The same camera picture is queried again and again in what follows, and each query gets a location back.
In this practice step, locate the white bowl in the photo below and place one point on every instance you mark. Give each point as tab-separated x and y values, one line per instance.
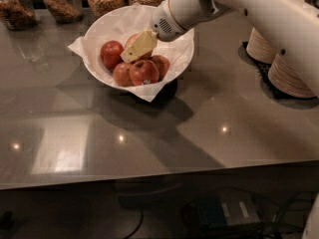
119	25

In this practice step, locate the glass jar dark granola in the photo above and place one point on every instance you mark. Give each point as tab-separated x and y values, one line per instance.
17	15

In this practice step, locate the back stack paper bowls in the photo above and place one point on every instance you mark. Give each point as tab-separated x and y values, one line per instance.
259	49

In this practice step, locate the yellow-red top apple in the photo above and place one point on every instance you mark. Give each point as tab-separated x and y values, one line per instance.
138	46

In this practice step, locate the dark box under table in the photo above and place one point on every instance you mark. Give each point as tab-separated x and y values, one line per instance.
226	210

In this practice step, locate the red right apple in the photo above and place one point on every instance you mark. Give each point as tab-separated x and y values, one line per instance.
162	64

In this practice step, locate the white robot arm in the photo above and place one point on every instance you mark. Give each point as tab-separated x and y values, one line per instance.
290	26

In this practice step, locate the black rubber mat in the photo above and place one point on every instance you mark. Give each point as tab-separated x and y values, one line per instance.
263	70

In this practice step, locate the glass jar brown cereal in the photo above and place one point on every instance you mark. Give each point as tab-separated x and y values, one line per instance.
65	11

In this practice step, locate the red front left apple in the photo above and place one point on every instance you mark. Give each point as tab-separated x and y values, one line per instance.
121	74

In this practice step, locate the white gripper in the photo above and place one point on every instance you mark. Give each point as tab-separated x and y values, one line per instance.
161	21

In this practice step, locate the red apple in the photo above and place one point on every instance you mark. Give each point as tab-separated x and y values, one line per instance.
144	72
162	64
111	53
121	74

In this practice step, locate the red front centre apple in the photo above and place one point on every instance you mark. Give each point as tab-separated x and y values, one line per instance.
144	72

